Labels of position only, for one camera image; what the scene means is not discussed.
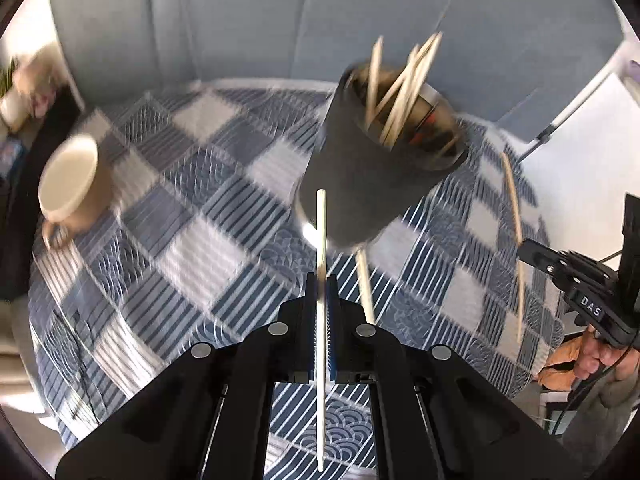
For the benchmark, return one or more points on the person's right hand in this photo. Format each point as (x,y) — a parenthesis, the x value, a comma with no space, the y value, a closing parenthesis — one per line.
(595,357)

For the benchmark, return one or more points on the beige ceramic mug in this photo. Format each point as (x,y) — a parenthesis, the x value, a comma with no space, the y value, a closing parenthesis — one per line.
(75,185)

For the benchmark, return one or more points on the blue white patterned tablecloth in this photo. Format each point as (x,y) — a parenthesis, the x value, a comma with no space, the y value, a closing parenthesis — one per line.
(200,240)

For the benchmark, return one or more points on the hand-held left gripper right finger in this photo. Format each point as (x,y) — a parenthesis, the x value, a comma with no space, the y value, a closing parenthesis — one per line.
(333,325)

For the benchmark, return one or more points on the orange cloth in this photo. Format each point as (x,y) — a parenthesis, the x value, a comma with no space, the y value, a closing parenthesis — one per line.
(562,367)

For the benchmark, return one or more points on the grey-blue fabric backdrop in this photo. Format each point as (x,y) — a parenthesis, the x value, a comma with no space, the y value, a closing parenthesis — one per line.
(250,20)

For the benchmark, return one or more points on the white board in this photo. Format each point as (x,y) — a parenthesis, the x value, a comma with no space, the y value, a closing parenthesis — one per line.
(575,185)

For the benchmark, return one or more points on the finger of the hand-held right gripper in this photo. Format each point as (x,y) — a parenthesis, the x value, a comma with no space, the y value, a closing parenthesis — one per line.
(540,252)
(560,275)

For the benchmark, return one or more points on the black cylindrical utensil holder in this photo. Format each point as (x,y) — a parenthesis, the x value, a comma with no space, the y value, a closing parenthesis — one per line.
(365,180)

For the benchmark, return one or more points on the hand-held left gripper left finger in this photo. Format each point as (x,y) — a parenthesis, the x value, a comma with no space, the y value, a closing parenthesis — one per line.
(311,325)

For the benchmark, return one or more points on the slender wooden chopstick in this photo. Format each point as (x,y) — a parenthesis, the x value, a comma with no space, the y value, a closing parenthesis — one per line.
(322,240)
(512,200)
(366,290)

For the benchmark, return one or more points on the person's right forearm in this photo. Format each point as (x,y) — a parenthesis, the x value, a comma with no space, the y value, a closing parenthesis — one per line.
(617,410)

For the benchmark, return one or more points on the bunch of wooden chopsticks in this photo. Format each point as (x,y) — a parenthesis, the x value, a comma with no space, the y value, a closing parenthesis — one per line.
(402,90)

